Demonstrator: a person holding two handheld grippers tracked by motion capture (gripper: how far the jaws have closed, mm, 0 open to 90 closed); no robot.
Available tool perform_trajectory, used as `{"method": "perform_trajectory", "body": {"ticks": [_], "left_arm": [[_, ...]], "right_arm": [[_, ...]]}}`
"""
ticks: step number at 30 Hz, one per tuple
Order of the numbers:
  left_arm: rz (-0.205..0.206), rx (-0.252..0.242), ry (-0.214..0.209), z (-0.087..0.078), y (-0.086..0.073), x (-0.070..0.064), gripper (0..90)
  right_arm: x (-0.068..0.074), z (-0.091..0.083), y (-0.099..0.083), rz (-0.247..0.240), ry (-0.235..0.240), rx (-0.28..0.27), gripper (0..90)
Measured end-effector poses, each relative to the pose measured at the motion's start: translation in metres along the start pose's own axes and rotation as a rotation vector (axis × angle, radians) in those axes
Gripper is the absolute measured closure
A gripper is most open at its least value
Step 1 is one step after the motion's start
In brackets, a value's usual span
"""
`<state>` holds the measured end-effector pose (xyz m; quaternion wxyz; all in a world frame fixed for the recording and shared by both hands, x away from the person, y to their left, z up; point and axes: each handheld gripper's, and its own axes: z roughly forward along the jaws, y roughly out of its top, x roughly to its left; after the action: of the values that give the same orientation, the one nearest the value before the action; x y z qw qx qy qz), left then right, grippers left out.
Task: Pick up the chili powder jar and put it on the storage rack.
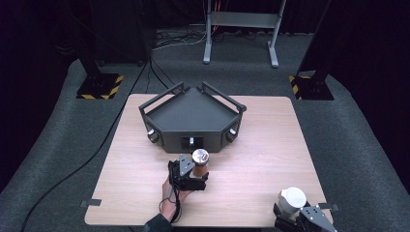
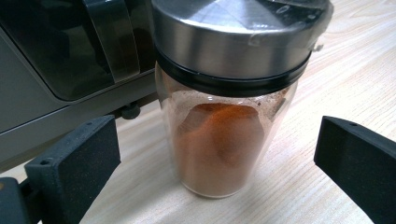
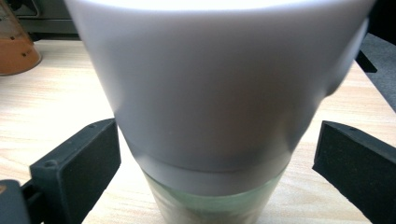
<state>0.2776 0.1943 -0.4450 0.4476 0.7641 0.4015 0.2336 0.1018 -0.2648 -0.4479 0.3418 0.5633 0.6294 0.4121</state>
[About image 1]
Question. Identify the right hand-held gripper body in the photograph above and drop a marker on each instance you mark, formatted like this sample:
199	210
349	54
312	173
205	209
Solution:
314	222

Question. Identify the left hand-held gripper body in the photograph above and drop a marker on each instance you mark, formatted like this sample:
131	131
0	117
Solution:
182	180

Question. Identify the person's left hand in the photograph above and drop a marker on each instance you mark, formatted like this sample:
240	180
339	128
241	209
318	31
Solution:
170	201

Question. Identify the grey tape strip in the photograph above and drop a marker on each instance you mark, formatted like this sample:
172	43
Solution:
91	203
329	206

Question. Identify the black stand with striped base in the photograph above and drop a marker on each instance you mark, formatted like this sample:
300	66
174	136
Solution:
100	87
314	88

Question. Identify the grey metal stand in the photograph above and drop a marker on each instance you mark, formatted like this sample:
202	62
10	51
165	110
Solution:
241	19

